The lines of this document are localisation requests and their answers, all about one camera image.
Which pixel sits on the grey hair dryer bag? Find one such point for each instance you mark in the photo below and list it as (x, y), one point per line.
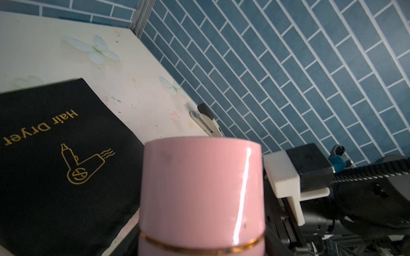
(70, 171)

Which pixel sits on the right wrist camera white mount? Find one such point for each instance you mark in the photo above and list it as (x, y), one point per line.
(299, 174)

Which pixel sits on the pink hair dryer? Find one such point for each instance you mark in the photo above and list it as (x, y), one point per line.
(202, 196)

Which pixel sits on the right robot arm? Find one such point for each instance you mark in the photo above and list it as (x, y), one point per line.
(361, 211)

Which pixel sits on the white black stapler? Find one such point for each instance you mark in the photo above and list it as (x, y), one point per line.
(204, 118)

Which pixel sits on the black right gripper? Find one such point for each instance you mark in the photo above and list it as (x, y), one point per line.
(284, 237)

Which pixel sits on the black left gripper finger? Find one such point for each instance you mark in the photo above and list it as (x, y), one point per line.
(129, 245)

